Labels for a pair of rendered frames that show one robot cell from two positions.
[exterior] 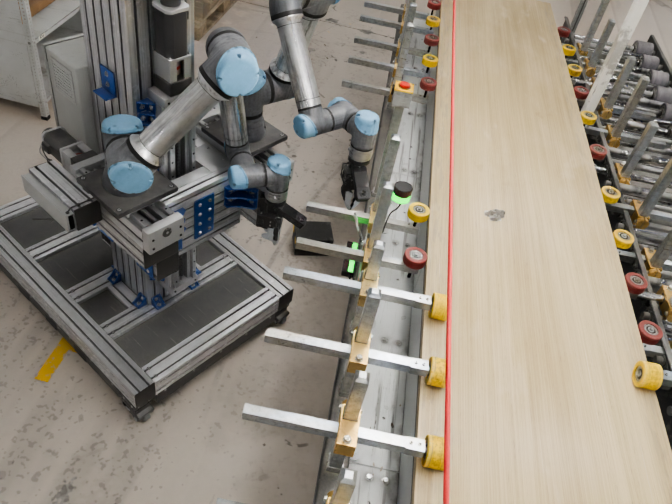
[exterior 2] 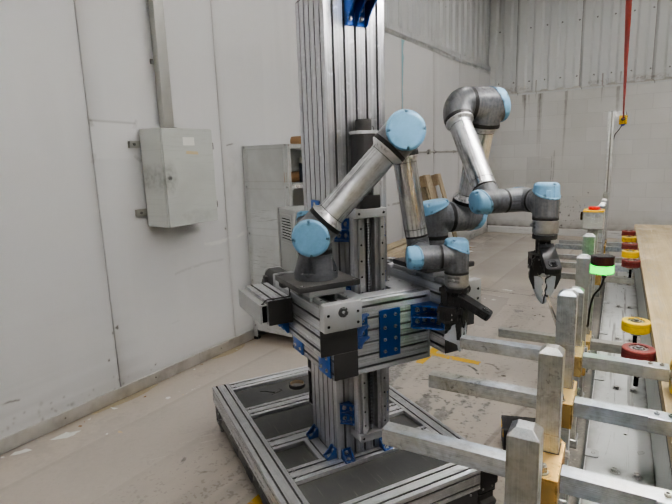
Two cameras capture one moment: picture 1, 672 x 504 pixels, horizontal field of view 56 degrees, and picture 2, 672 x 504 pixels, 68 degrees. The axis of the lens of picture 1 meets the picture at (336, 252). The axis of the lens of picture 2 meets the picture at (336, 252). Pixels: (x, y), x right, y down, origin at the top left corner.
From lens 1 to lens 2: 0.94 m
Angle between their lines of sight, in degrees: 42
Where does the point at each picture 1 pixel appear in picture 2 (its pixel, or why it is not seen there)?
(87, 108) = not seen: hidden behind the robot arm
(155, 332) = (339, 484)
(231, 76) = (399, 128)
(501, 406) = not seen: outside the picture
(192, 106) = (366, 165)
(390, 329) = (622, 462)
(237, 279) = not seen: hidden behind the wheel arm
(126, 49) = (327, 170)
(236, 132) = (414, 220)
